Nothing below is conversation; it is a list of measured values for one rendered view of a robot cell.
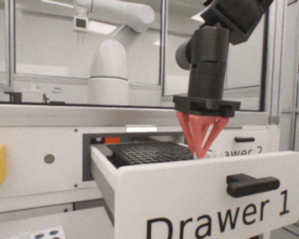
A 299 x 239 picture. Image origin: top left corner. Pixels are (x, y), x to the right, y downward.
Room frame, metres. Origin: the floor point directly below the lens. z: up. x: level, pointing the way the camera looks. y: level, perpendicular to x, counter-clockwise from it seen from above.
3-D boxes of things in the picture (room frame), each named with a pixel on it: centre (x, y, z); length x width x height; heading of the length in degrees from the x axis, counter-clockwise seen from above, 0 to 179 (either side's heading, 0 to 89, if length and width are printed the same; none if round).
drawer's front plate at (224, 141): (0.65, -0.27, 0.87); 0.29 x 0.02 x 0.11; 114
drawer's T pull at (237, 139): (0.63, -0.28, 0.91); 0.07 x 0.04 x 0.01; 114
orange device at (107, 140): (0.87, 0.19, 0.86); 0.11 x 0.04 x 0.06; 114
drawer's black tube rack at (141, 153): (0.44, -0.02, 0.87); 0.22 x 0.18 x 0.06; 24
